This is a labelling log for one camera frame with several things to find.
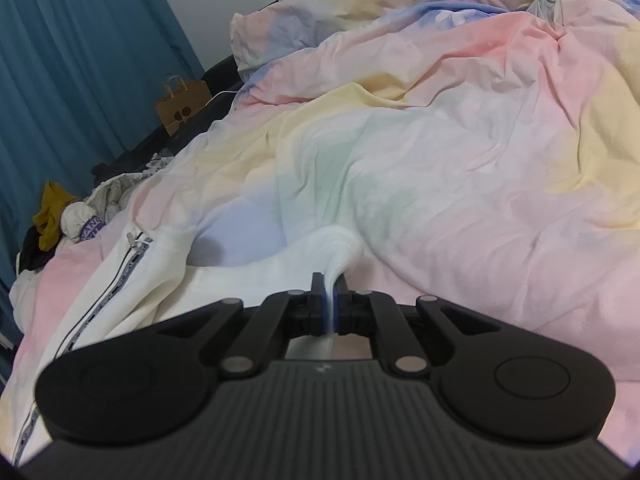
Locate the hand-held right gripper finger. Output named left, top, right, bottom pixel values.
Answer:
left=332, top=278, right=502, bottom=374
left=156, top=272, right=333, bottom=376

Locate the white zip jacket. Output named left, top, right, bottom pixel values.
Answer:
left=10, top=220, right=368, bottom=468

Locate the pastel rainbow duvet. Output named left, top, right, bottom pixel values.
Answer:
left=0, top=0, right=640, bottom=461

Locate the black bedside furniture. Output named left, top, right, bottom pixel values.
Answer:
left=92, top=54, right=246, bottom=176

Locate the grey white garment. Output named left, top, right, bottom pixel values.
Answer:
left=82, top=157, right=173, bottom=223

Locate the brown paper bag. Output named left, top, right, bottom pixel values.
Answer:
left=154, top=74, right=211, bottom=137

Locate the white garment with purple print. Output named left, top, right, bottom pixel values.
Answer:
left=60, top=201, right=106, bottom=244

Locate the mustard yellow garment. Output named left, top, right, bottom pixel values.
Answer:
left=32, top=180, right=81, bottom=252

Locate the black garment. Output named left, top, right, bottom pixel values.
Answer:
left=19, top=225, right=62, bottom=273

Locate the blue curtain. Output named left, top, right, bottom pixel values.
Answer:
left=0, top=0, right=206, bottom=291

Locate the white charging cable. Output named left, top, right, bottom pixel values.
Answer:
left=202, top=89, right=241, bottom=108

